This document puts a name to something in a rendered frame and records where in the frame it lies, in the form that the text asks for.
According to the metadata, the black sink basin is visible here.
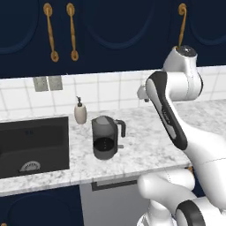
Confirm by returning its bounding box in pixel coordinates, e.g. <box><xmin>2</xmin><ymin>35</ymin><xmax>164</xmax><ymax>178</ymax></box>
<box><xmin>0</xmin><ymin>116</ymin><xmax>71</xmax><ymax>180</ymax></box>

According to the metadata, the grey dishwasher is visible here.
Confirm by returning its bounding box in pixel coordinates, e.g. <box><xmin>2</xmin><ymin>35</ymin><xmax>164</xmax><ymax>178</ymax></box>
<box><xmin>79</xmin><ymin>176</ymin><xmax>154</xmax><ymax>226</ymax></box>

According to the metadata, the navy base cupboard door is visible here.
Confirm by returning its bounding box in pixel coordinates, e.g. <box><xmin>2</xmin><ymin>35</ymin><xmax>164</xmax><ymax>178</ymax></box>
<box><xmin>185</xmin><ymin>166</ymin><xmax>206</xmax><ymax>199</ymax></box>
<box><xmin>0</xmin><ymin>185</ymin><xmax>82</xmax><ymax>226</ymax></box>

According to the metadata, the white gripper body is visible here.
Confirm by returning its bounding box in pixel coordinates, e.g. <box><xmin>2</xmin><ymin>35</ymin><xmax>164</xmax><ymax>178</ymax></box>
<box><xmin>137</xmin><ymin>83</ymin><xmax>152</xmax><ymax>103</ymax></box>

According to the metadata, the beige soap dispenser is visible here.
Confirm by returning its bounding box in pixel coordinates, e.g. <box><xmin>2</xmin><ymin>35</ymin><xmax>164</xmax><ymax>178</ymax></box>
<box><xmin>73</xmin><ymin>95</ymin><xmax>88</xmax><ymax>125</ymax></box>

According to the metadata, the navy wall cupboard door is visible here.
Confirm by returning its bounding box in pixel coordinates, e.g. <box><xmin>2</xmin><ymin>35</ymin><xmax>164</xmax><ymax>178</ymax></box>
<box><xmin>175</xmin><ymin>0</ymin><xmax>226</xmax><ymax>68</ymax></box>
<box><xmin>0</xmin><ymin>0</ymin><xmax>62</xmax><ymax>79</ymax></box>
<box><xmin>60</xmin><ymin>0</ymin><xmax>177</xmax><ymax>76</ymax></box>

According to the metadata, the dark grey electric kettle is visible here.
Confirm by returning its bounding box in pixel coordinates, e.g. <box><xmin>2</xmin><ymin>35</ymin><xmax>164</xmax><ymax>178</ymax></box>
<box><xmin>91</xmin><ymin>115</ymin><xmax>127</xmax><ymax>161</ymax></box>

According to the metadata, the grey wall socket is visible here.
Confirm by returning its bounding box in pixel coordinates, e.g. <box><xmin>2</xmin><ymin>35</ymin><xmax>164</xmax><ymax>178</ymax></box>
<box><xmin>32</xmin><ymin>76</ymin><xmax>49</xmax><ymax>93</ymax></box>
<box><xmin>48</xmin><ymin>75</ymin><xmax>64</xmax><ymax>92</ymax></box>

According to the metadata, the dark dishwasher handle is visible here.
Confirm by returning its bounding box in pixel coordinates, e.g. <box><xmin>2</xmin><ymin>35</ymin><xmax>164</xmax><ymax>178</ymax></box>
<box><xmin>90</xmin><ymin>178</ymin><xmax>139</xmax><ymax>192</ymax></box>

